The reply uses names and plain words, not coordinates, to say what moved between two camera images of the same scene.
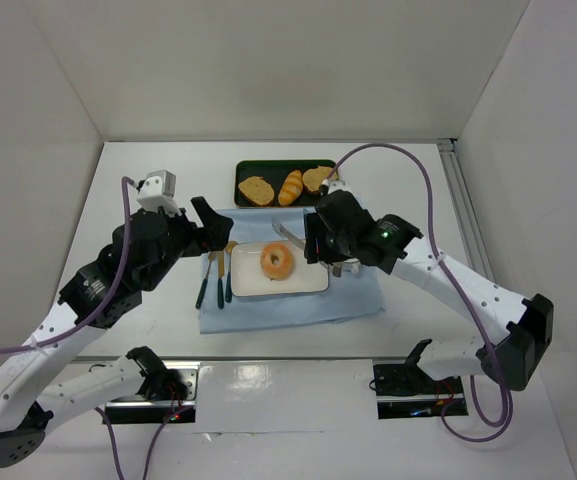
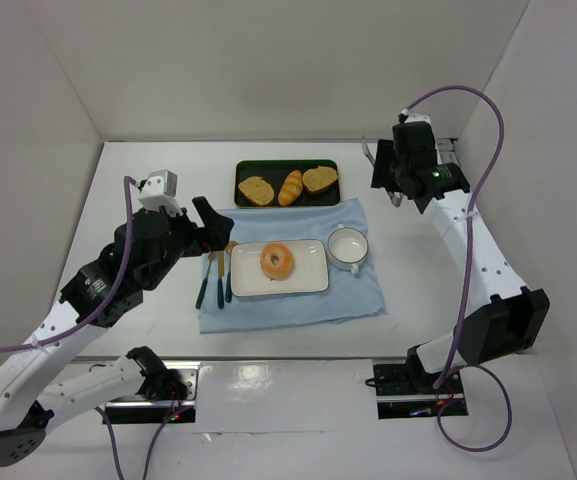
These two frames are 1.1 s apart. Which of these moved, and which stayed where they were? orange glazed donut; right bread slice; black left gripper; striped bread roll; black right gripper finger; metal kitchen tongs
Moved: black right gripper finger; metal kitchen tongs
Stayed: right bread slice; striped bread roll; black left gripper; orange glazed donut
